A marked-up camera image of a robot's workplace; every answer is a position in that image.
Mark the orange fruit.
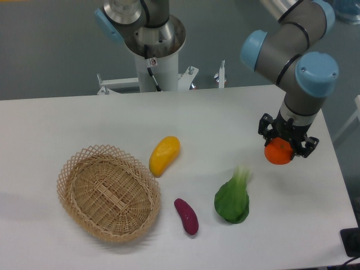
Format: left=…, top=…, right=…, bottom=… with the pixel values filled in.
left=264, top=137, right=293, bottom=165

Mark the purple sweet potato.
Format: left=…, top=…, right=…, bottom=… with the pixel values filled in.
left=174, top=198, right=199, bottom=236

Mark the white pedestal base frame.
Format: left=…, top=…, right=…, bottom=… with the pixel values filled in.
left=97, top=60, right=227, bottom=95

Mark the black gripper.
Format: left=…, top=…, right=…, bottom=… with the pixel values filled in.
left=258, top=113, right=319, bottom=158

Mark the green bok choy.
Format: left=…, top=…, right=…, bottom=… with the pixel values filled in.
left=214, top=166, right=250, bottom=224

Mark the woven wicker basket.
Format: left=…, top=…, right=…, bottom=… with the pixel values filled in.
left=57, top=145, right=161, bottom=243

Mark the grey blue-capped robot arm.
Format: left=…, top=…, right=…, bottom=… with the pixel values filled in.
left=94, top=1, right=339, bottom=158

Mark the white frame at right edge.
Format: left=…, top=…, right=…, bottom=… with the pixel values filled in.
left=332, top=95, right=359, bottom=147

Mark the black device at table edge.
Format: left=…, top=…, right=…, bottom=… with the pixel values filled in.
left=340, top=227, right=359, bottom=257

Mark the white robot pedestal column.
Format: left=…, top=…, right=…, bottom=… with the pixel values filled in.
left=134, top=52, right=178, bottom=93

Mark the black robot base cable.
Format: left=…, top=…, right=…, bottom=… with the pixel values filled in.
left=143, top=44, right=163, bottom=92

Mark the yellow mango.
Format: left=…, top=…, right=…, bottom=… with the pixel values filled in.
left=148, top=136, right=181, bottom=178

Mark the blue object top right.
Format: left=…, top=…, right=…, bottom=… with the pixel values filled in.
left=333, top=0, right=359, bottom=25

